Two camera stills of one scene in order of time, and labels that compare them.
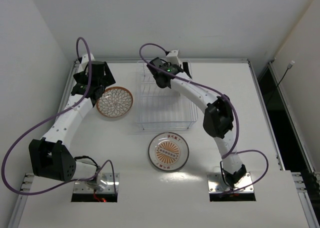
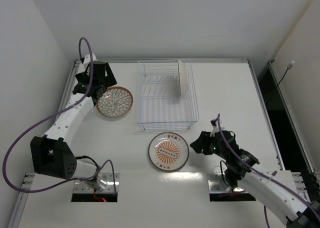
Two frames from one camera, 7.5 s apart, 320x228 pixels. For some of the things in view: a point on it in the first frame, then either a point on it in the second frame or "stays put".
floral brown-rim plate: [115, 102] stays put
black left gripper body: [107, 76] stays put
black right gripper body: [186, 68] -> [203, 143]
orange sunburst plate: [168, 151] stays put
